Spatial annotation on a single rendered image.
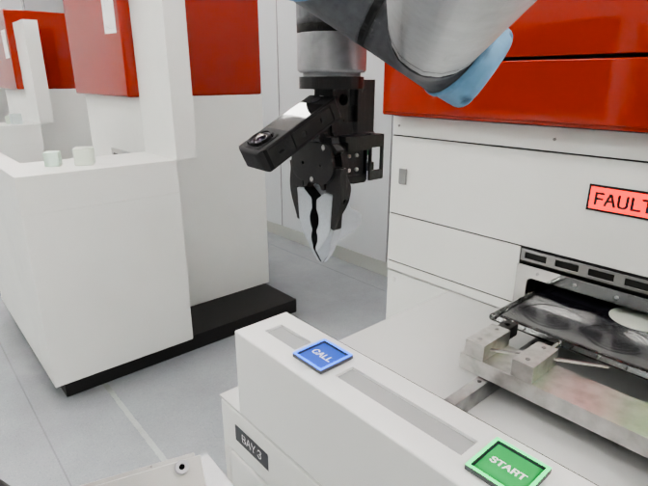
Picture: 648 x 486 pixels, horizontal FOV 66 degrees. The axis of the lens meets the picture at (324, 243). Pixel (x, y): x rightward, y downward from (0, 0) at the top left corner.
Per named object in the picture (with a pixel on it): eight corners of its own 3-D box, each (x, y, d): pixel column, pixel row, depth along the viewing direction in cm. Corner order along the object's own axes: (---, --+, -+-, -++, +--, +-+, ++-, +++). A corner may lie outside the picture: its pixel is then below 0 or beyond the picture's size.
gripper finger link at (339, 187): (350, 230, 56) (352, 151, 53) (340, 233, 55) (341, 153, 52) (323, 222, 59) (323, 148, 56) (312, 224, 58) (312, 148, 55)
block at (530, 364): (535, 356, 80) (537, 339, 79) (556, 364, 77) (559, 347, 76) (509, 374, 75) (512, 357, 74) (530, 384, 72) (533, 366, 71)
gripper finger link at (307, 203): (350, 253, 63) (351, 180, 60) (314, 263, 59) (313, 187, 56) (333, 247, 65) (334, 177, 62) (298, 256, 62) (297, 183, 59)
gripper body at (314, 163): (384, 184, 58) (389, 76, 55) (330, 195, 53) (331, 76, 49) (339, 175, 64) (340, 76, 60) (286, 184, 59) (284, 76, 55)
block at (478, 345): (490, 337, 85) (492, 321, 85) (508, 344, 83) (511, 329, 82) (464, 353, 80) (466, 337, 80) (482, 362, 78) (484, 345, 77)
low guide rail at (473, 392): (555, 336, 98) (557, 321, 97) (566, 339, 97) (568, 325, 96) (386, 455, 67) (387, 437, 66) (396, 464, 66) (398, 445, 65)
